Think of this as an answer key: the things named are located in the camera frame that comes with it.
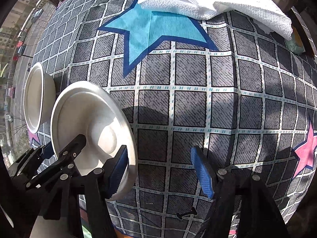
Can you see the white folded towel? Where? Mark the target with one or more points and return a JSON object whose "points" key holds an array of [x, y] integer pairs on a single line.
{"points": [[264, 11]]}

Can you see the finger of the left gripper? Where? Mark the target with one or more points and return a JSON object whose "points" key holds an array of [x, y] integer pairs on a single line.
{"points": [[66, 157], [30, 161]]}

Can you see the white paper bowl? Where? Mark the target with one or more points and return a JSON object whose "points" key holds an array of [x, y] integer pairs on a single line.
{"points": [[39, 97], [85, 108]]}

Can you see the grey checked star tablecloth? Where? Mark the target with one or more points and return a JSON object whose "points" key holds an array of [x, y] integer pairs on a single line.
{"points": [[248, 105]]}

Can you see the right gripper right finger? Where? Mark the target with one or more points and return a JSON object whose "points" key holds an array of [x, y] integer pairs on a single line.
{"points": [[259, 215]]}

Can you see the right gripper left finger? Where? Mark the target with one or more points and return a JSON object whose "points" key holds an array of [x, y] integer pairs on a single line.
{"points": [[97, 187]]}

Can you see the yellow green sponge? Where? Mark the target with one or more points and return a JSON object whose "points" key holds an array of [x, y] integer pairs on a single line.
{"points": [[295, 45]]}

